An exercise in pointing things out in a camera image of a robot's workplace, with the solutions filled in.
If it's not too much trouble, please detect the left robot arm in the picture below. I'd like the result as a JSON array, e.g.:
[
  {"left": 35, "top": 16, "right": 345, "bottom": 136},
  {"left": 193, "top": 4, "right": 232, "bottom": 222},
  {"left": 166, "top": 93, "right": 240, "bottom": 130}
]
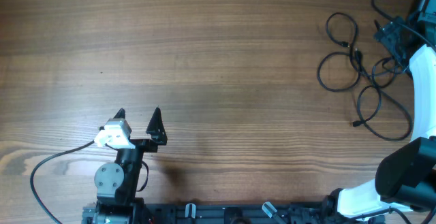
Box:
[{"left": 81, "top": 108, "right": 168, "bottom": 224}]

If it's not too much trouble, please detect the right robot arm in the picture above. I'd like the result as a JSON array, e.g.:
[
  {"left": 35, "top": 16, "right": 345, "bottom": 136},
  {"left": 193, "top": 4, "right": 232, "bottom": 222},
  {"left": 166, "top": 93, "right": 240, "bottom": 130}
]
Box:
[{"left": 323, "top": 0, "right": 435, "bottom": 223}]

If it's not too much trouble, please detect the right camera cable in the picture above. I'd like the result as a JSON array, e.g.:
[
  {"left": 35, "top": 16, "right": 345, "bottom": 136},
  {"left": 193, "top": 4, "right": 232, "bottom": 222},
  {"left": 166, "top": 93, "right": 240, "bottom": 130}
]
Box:
[{"left": 370, "top": 0, "right": 436, "bottom": 53}]

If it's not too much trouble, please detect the camera cable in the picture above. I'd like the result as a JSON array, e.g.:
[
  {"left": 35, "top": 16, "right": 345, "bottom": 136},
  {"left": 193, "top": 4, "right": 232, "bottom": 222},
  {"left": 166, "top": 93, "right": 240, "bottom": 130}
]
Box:
[
  {"left": 29, "top": 140, "right": 96, "bottom": 224},
  {"left": 370, "top": 0, "right": 436, "bottom": 53}
]

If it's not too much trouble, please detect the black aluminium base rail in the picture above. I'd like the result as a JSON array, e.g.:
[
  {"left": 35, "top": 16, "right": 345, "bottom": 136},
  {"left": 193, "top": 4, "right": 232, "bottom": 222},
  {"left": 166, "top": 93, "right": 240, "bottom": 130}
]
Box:
[{"left": 81, "top": 202, "right": 386, "bottom": 224}]

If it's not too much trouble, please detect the left camera cable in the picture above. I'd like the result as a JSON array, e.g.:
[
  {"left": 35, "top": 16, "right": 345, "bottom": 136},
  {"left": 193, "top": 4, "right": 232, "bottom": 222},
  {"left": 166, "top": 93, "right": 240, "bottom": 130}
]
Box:
[{"left": 29, "top": 140, "right": 96, "bottom": 224}]

